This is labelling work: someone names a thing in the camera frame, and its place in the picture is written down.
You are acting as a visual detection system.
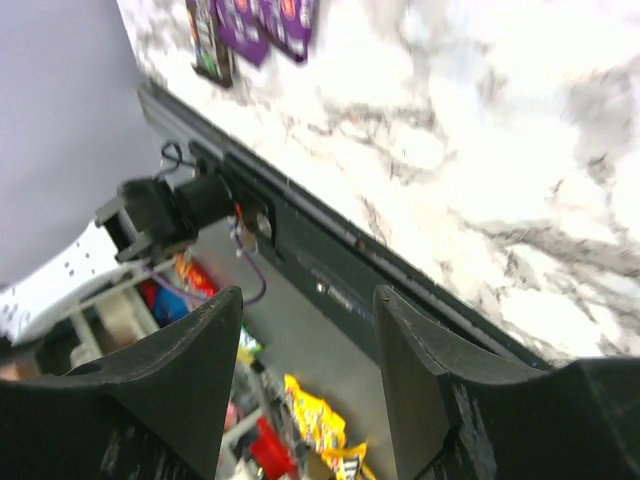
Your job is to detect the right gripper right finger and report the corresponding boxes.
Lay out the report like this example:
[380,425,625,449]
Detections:
[374,286,639,479]

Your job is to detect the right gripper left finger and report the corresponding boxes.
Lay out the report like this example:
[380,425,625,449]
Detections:
[1,287,243,479]

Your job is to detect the purple m&m's bag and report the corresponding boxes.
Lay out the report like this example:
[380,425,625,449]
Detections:
[257,0,317,64]
[215,0,269,67]
[186,0,234,90]

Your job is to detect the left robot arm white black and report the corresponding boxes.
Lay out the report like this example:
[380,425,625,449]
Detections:
[1,174,235,345]

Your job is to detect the yellow candy bags below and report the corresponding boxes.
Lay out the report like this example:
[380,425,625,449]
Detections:
[284,374,376,480]

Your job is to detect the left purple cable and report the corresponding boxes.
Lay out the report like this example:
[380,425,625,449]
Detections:
[139,214,269,306]

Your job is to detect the black mounting base plate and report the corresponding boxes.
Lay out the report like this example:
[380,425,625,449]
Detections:
[189,140,550,370]

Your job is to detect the aluminium rail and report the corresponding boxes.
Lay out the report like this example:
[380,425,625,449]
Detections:
[137,82,361,241]

